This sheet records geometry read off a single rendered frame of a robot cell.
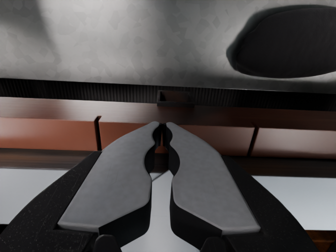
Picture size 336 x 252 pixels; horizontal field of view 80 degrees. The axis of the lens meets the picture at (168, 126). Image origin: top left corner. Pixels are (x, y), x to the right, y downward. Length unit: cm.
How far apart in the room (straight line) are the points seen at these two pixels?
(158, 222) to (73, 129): 15
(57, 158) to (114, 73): 17
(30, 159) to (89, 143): 7
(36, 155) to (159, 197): 15
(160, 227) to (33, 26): 35
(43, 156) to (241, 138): 23
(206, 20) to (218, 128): 18
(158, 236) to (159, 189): 8
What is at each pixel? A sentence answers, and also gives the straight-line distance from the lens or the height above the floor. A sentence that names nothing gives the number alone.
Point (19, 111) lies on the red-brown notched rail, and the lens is 29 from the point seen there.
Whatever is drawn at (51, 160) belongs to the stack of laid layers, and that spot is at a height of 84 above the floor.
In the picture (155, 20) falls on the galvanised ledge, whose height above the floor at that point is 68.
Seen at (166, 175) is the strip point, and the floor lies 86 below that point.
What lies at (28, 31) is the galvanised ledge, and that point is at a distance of 40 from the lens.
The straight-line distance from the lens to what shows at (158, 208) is 26.
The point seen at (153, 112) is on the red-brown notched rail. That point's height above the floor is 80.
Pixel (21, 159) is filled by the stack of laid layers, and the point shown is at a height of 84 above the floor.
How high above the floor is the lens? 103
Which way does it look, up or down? 62 degrees down
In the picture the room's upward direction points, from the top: 178 degrees clockwise
